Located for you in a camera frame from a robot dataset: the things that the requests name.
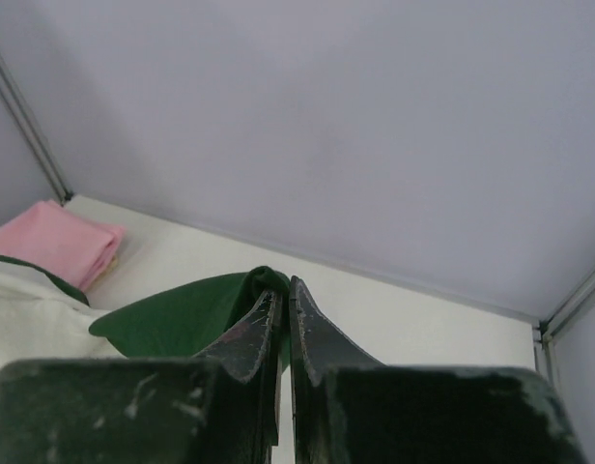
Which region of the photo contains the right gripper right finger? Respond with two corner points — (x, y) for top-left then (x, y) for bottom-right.
(288, 278), (586, 463)

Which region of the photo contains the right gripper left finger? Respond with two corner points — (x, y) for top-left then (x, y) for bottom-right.
(0, 290), (283, 463)

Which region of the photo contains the white and green t shirt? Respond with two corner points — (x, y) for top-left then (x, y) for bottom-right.
(0, 257), (289, 368)

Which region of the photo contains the folded beige t shirt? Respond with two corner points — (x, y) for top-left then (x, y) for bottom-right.
(100, 255), (119, 276)

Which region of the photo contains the folded pink t shirt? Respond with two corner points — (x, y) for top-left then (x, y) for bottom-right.
(0, 200), (125, 292)

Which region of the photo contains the right aluminium frame post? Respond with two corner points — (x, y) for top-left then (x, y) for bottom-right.
(534, 269), (595, 346)

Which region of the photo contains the aluminium frame post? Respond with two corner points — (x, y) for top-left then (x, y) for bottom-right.
(0, 53), (74, 204)
(534, 269), (595, 346)

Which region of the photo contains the left aluminium frame post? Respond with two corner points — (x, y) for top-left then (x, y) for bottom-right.
(0, 53), (74, 204)

